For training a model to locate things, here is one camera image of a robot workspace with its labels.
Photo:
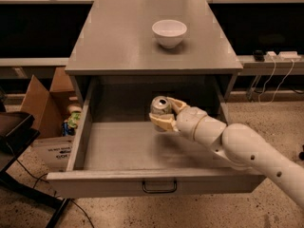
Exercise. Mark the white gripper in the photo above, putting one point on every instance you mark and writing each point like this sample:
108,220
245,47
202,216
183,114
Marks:
187,121

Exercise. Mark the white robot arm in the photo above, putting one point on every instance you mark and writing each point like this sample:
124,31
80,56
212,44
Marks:
236,143

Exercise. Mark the open grey top drawer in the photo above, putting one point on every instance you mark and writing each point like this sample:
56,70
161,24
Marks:
117,148

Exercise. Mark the white ceramic bowl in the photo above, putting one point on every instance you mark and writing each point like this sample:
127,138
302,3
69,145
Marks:
169,33

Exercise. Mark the grey cabinet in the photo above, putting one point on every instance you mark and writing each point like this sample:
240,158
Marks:
117,39

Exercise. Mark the black adapter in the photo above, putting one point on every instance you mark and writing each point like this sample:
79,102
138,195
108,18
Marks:
259,55

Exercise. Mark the colourful items in box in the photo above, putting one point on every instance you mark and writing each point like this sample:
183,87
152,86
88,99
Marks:
70,124

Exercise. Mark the open cardboard box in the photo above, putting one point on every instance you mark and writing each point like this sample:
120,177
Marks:
49,109

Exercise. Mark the black office chair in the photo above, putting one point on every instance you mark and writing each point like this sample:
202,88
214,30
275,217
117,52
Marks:
16,135

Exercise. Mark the black drawer handle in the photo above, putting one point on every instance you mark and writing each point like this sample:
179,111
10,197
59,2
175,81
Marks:
159,187

